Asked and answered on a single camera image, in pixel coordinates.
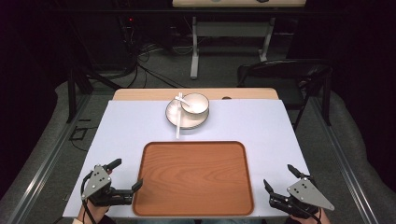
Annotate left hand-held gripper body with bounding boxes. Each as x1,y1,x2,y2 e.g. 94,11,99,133
81,164,135,207

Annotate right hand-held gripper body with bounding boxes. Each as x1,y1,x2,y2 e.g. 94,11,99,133
269,177,336,219

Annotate person's right hand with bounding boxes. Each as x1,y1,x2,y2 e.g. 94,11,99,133
290,208,332,224

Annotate person's left hand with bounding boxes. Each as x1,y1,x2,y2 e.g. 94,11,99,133
77,200,110,224

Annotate pale blue table mat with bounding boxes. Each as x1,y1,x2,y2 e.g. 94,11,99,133
62,99,312,219

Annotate brown wooden tray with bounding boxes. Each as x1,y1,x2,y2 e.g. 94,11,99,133
132,140,255,217

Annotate white chopstick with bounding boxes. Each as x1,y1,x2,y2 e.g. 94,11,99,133
176,91,181,140
177,91,184,139

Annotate white plate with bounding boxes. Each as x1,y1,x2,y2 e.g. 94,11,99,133
164,96,210,131

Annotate black metal stand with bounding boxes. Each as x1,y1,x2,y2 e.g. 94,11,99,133
65,65,123,124

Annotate white spoon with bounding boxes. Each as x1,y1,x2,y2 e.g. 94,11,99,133
174,95,201,113

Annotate black chair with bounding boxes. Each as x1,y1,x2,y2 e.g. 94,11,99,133
236,58,333,131

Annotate white bowl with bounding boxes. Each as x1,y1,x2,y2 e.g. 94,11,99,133
180,92,210,117

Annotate light wooden desk top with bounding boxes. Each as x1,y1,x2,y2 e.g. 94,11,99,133
172,0,307,8

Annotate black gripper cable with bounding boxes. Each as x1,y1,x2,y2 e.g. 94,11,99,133
80,170,98,224

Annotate aluminium floor rail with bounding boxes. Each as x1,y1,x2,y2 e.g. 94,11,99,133
310,95,380,224
6,92,92,224

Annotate black floor cables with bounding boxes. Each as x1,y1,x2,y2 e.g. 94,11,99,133
122,41,188,90

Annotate white metal desk frame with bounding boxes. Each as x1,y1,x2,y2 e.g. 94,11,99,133
189,16,277,80

